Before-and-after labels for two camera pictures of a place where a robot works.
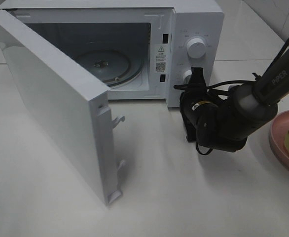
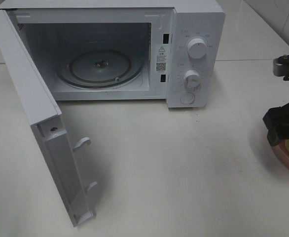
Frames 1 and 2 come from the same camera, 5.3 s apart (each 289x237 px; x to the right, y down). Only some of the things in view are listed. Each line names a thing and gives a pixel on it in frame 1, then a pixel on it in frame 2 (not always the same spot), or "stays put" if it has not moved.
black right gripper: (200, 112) to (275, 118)
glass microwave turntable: (112, 67) stays put
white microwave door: (71, 104) to (57, 146)
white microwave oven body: (135, 51) stays put
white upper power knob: (196, 48) stays put
